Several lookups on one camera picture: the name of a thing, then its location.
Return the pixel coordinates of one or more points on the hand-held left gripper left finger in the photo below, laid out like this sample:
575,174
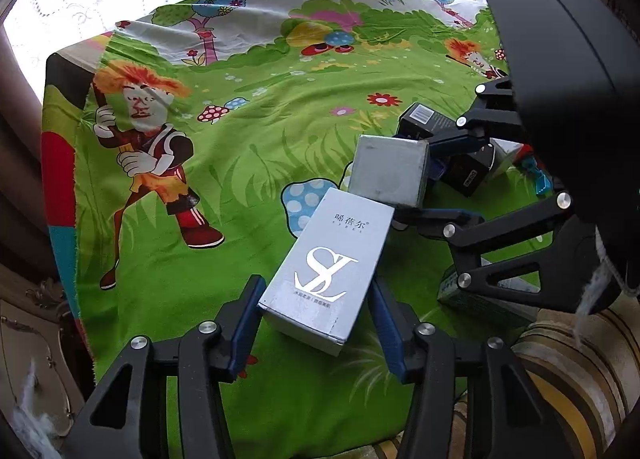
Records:
246,329

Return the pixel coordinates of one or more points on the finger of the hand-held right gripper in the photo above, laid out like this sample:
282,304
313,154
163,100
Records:
450,144
435,220

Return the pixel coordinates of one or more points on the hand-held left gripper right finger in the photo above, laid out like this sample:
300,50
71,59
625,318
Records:
387,331

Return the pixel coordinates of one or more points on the grey cube box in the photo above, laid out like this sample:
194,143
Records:
387,171

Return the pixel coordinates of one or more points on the long silver logo box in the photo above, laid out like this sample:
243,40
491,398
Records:
325,269

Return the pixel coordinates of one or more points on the black box white label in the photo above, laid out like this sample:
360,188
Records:
417,121

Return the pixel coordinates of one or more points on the small white box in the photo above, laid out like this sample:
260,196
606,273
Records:
505,156

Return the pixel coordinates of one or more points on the cartoon printed bedsheet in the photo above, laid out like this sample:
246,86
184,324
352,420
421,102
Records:
225,264

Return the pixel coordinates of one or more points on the green white box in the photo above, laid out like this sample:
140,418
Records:
480,308

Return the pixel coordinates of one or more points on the blue plastic toy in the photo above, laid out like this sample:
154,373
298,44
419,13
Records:
542,184

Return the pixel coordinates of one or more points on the striped tasseled cushion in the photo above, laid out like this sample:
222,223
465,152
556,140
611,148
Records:
575,379

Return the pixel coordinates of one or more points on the white ornate cabinet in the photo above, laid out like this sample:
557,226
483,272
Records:
35,339

